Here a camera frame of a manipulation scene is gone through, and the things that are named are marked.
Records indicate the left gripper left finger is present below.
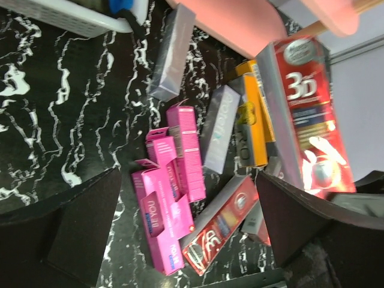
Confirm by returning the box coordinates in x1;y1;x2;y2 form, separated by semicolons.
1;169;122;287

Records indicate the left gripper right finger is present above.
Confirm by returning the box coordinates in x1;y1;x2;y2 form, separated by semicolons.
256;171;383;287

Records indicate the red 3d toothpaste box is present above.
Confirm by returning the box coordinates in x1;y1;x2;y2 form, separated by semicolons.
256;36;356;199
241;157;284;246
180;175;259;276

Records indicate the pink three-tier shelf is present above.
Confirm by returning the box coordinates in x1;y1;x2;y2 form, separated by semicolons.
181;1;382;59

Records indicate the pink BeYou box front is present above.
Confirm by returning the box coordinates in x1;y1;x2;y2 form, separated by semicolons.
131;158;194;275

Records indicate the pink beyou box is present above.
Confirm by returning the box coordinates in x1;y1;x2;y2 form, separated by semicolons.
145;127;185;202
131;158;194;275
166;102;206;203

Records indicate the orange R&O toothpaste box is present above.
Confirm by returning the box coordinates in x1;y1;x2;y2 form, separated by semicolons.
229;73;268;168

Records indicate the pink BeYou box middle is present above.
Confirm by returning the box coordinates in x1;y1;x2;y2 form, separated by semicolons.
145;127;185;202

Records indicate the grey Protefix toothpaste box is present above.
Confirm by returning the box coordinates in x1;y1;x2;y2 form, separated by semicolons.
200;85;241;174

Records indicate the pink BeYou box back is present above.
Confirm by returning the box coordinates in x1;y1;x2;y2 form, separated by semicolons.
166;102;206;203

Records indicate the orange barcode toothpaste box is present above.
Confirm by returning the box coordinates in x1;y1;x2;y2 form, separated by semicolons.
235;60;275;143

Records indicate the silver grey toothpaste box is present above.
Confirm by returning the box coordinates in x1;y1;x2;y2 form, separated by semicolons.
149;4;196;102

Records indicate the white plastic basket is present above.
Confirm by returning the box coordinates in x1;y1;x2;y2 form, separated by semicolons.
1;1;133;38

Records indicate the grey black-trimmed cloth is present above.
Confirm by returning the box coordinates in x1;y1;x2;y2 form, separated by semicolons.
119;9;146;40

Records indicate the blue cloth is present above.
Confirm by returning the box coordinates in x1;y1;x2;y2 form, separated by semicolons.
109;0;134;14

